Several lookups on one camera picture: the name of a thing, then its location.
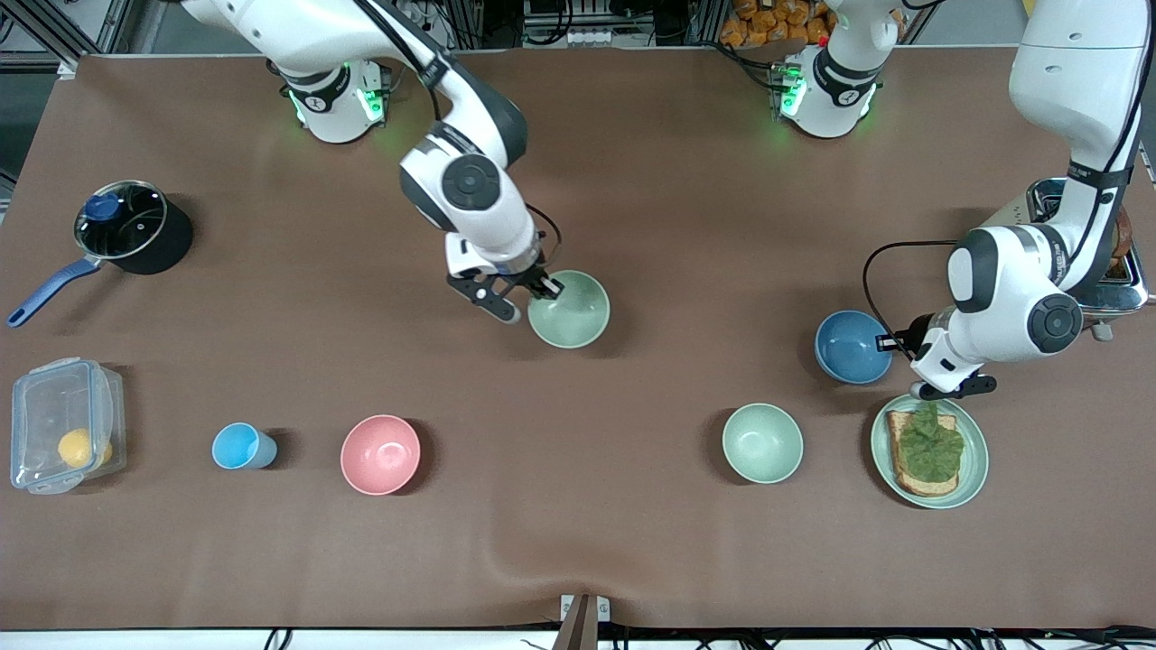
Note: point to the pale green bowl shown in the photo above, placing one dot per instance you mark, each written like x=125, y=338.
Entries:
x=573, y=316
x=763, y=442

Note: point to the blue bowl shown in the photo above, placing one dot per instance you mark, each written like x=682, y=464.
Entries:
x=849, y=348

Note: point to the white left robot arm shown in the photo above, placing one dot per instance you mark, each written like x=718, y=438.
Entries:
x=1075, y=81

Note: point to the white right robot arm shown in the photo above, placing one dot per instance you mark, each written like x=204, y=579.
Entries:
x=470, y=185

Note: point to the pink bowl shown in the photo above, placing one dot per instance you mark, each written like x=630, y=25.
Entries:
x=379, y=454

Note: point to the green lettuce leaf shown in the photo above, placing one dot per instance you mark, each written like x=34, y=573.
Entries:
x=930, y=451

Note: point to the pale green plate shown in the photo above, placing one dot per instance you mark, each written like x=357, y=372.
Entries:
x=975, y=460

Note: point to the toasted bread slice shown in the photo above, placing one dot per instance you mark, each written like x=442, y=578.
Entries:
x=926, y=488

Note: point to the beige chrome toaster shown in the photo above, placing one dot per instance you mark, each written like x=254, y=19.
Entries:
x=1120, y=293

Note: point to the brown bread slice in toaster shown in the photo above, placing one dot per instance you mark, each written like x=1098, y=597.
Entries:
x=1124, y=236

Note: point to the grey power strip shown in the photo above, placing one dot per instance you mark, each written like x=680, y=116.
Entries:
x=587, y=36

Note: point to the white power strip with plugs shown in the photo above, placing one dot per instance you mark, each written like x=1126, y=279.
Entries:
x=424, y=23

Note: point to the brown table cover mat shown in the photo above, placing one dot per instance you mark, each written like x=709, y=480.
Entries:
x=578, y=542

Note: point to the blue plastic cup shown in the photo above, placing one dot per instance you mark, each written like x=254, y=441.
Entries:
x=237, y=447

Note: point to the orange snack packs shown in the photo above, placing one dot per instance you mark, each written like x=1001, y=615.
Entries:
x=754, y=27

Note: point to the glass lid with blue knob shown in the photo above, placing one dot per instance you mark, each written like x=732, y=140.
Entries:
x=135, y=226

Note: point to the yellow lemon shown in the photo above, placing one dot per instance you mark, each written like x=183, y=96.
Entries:
x=77, y=447

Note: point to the clear plastic lidded container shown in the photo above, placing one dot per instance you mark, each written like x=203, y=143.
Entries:
x=54, y=397

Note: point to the metal stand bracket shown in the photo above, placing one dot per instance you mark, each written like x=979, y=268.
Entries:
x=582, y=627

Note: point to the aluminium frame rail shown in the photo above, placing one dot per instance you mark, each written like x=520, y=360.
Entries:
x=45, y=30

